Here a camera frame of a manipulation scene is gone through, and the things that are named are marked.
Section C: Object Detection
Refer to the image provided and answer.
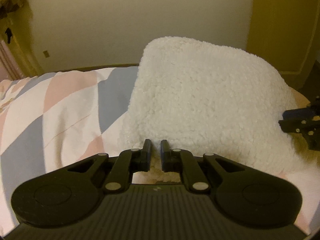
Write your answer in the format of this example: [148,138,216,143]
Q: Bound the cream fleece jacket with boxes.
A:
[119,37,305,181]

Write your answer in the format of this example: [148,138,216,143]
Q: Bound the brown hanging clothes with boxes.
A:
[1,0,26,44]

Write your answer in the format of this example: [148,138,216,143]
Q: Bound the pink blue checkered quilt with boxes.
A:
[0,65,320,237]

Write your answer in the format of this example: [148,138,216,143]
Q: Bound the yellow wooden door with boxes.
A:
[246,0,319,75]

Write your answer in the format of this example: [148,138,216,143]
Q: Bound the pink curtain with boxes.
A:
[0,39,25,81]

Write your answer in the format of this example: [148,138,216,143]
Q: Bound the low wall outlet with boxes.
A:
[43,50,50,58]

